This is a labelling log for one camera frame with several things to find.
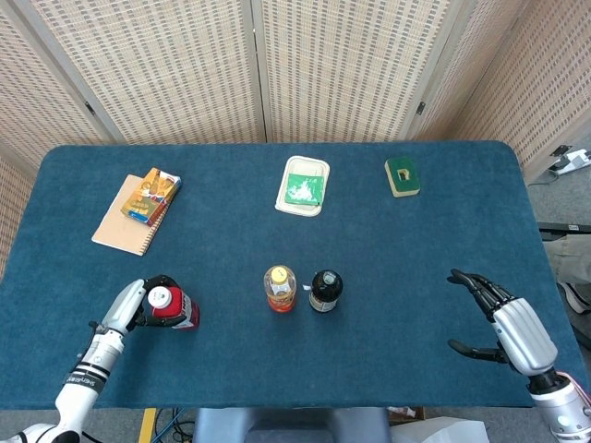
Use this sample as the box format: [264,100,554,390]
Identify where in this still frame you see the red juice bottle white cap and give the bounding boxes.
[148,284,201,331]

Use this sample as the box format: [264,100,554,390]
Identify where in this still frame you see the white power strip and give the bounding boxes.
[549,148,591,175]

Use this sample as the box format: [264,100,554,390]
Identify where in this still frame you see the blue table cloth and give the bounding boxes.
[0,140,587,412]

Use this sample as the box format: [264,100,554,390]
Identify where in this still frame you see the dark tea bottle black cap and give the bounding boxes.
[308,269,344,314]

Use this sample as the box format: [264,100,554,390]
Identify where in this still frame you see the green foil packet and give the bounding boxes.
[283,172,326,206]

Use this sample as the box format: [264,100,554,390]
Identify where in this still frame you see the blue cable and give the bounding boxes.
[154,408,195,443]

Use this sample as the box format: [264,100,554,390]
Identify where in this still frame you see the grey sneaker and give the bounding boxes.
[558,281,591,316]

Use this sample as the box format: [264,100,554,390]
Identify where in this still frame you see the white box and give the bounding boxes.
[391,416,490,443]

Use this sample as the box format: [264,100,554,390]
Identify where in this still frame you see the kraft spiral notebook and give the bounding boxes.
[90,174,170,257]

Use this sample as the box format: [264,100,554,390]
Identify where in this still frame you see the yellow strip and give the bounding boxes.
[138,408,159,443]

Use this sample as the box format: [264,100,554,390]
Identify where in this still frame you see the orange tea bottle yellow cap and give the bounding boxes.
[263,264,297,314]

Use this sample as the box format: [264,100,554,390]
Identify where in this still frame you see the woven folding screen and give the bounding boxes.
[0,0,591,278]

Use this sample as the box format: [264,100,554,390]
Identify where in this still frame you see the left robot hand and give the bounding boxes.
[99,274,185,336]

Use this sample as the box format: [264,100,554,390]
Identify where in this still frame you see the khaki trouser leg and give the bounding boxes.
[544,238,591,285]

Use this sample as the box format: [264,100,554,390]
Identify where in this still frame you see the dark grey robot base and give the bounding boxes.
[191,407,392,443]

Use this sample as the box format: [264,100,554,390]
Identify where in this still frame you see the white plastic tray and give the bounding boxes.
[274,155,332,217]

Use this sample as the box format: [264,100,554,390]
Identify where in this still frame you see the green yellow sponge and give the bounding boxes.
[384,155,423,198]

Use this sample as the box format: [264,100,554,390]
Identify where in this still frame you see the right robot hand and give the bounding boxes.
[446,269,560,376]

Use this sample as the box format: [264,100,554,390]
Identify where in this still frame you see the black metal bar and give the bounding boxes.
[537,221,591,241]

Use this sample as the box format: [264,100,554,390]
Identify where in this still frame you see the orange blue carton box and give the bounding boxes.
[120,167,183,227]

